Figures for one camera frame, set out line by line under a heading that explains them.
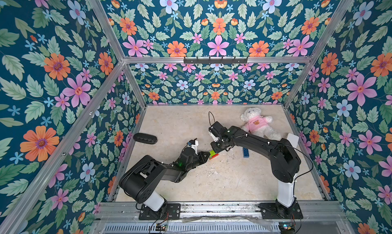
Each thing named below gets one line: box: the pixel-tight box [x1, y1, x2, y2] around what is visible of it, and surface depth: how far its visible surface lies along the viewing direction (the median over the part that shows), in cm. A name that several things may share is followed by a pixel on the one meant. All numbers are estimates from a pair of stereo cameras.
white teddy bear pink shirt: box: [240, 107, 282, 141], surface depth 100 cm
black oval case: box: [132, 132, 158, 145], surface depth 99 cm
